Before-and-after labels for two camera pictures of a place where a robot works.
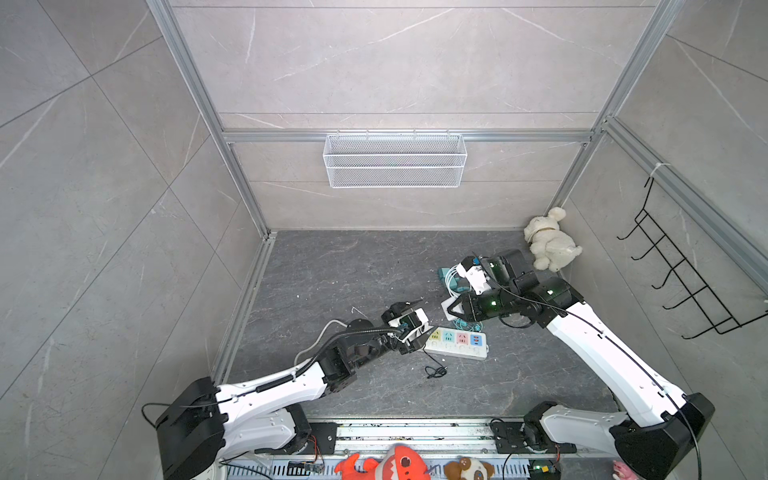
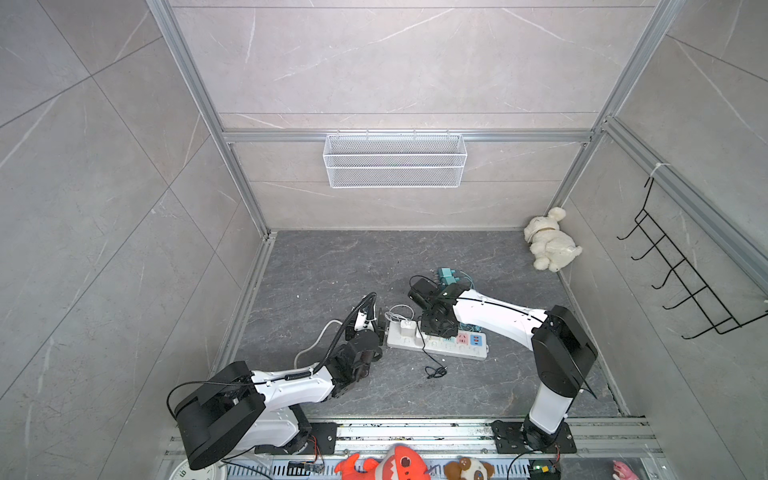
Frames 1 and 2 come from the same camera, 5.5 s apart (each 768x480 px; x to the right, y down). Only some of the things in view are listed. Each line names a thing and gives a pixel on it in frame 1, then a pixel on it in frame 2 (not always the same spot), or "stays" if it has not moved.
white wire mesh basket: [395, 161] stays
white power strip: [464, 343] stays
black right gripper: [471, 311] to [449, 332]
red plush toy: [399, 463] stays
